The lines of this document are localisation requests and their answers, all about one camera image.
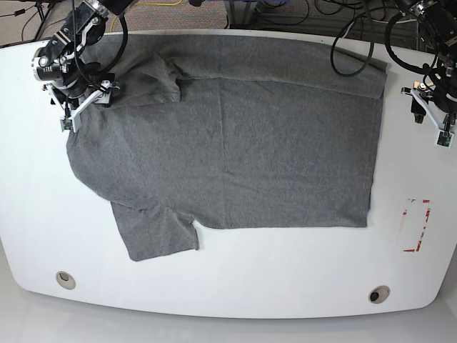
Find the black tripod stand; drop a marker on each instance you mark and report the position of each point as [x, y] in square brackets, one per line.
[43, 10]

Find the white right-arm gripper body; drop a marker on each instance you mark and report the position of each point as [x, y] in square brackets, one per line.
[73, 106]

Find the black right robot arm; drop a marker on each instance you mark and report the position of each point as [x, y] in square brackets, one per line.
[71, 83]

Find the white left-arm gripper body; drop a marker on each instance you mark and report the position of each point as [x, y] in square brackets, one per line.
[441, 113]

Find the right table grommet hole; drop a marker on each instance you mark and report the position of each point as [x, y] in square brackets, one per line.
[379, 294]

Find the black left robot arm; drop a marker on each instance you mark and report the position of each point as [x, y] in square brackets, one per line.
[436, 21]

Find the grey t-shirt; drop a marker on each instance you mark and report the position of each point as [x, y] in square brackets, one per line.
[230, 132]

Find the table grommet hole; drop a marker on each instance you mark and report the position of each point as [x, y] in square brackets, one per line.
[65, 280]
[379, 294]

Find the left table grommet hole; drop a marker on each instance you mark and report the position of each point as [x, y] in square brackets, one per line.
[65, 280]

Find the red tape marking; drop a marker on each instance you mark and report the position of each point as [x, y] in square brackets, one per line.
[413, 224]

